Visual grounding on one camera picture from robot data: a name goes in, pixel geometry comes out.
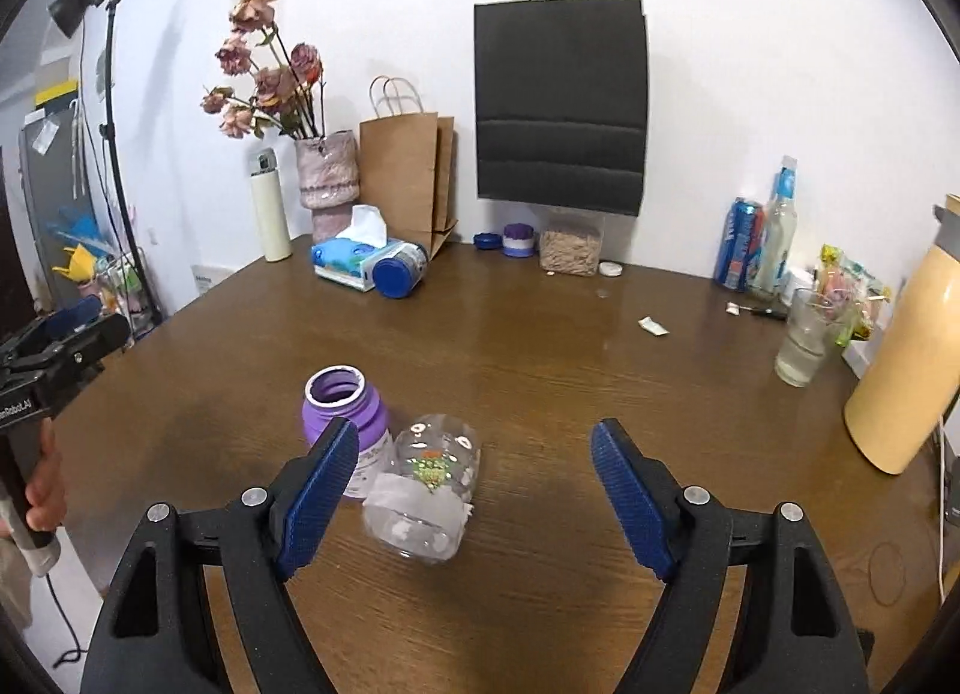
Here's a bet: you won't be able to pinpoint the blue small lid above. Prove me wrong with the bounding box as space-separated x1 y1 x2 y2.
472 233 503 251

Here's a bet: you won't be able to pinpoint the cream thermos bottle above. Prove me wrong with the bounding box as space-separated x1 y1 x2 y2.
249 148 291 263

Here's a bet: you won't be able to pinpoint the large cream thermos jug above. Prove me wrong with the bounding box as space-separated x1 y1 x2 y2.
843 194 960 474

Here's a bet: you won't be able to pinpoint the colourful snack packets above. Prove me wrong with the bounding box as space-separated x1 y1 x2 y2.
814 244 893 348

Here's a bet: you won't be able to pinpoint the clear jar with oats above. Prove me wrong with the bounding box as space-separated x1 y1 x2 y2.
537 206 604 277

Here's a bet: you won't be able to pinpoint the blue soda can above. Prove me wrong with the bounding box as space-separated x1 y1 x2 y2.
713 197 765 291

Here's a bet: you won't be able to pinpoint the brown paper bag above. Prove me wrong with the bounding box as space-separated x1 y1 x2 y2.
359 75 455 260

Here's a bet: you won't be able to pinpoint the person's left hand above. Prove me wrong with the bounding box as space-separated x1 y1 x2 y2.
26 418 67 531

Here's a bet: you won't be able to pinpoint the purple plastic bottle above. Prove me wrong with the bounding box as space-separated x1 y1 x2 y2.
301 364 395 499

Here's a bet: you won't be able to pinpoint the cluttered storage rack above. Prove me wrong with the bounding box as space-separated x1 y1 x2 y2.
46 206 153 340

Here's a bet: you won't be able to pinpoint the white small lid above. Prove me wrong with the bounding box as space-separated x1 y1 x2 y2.
599 262 623 278

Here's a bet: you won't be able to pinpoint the small white wrapper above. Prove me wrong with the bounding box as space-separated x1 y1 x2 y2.
638 317 669 337

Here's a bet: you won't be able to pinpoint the clear plastic jar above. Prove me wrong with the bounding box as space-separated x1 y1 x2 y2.
363 413 482 564

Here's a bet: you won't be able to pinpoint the grey refrigerator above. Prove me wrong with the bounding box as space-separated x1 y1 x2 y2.
20 80 114 309

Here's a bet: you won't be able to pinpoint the blue tissue pack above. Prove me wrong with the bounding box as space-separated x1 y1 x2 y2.
311 205 407 293

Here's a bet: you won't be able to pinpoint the clear drink bottle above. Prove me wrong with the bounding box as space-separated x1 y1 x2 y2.
750 157 797 299

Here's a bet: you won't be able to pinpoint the camera on tripod stand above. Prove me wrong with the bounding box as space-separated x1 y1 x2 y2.
47 0 164 332

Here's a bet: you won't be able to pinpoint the black paper bag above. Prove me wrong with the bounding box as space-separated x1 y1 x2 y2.
473 0 649 217

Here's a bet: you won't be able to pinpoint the purple white small jar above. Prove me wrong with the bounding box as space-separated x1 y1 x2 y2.
501 223 537 259

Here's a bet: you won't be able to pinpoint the blue lidded can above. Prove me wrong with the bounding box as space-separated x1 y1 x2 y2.
373 241 428 299

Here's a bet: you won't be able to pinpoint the dried pink rose bouquet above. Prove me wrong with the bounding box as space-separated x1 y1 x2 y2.
200 0 327 140

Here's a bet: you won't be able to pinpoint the pink textured vase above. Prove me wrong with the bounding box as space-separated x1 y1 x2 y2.
295 130 359 242

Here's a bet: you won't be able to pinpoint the clear drinking glass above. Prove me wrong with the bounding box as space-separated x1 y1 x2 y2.
775 290 844 389

